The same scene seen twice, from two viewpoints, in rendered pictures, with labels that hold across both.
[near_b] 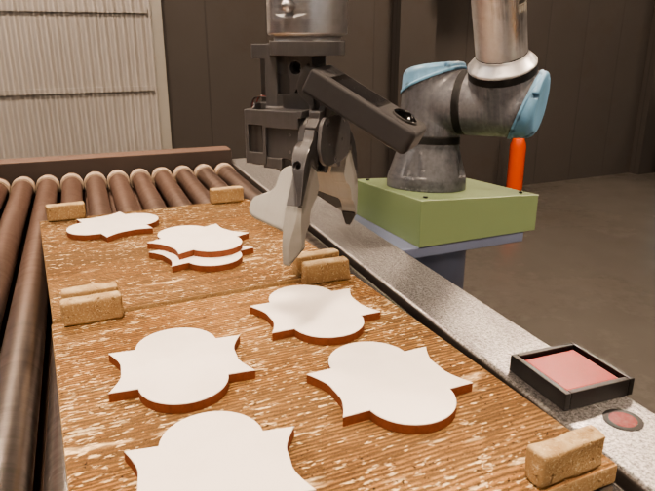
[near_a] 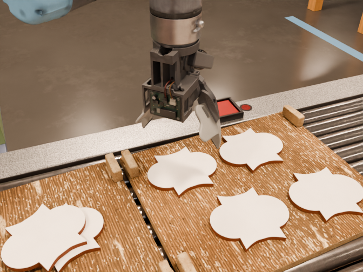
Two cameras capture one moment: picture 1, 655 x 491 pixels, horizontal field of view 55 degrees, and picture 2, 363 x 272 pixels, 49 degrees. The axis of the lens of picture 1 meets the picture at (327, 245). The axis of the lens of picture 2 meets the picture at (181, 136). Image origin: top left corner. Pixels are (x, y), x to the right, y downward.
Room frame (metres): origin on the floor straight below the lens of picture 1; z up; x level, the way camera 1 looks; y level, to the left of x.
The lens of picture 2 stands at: (0.61, 0.58, 1.46)
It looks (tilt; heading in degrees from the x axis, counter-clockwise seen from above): 38 degrees down; 270
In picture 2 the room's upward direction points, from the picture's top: straight up
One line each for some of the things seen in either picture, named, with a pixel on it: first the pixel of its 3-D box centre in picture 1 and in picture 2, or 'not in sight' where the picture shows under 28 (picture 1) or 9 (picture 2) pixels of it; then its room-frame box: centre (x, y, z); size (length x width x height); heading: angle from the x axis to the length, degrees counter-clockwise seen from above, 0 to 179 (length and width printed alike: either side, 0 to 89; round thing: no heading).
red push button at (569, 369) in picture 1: (569, 375); (222, 110); (0.51, -0.22, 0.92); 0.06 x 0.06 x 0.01; 21
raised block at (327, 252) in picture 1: (316, 261); (113, 167); (0.74, 0.01, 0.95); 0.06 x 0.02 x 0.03; 115
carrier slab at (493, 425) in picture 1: (279, 388); (251, 185); (0.48, 0.04, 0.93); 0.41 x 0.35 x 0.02; 25
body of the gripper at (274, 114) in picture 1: (300, 105); (174, 76); (0.62, 0.03, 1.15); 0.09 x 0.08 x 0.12; 66
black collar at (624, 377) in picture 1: (569, 373); (222, 109); (0.51, -0.22, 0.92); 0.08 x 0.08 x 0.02; 21
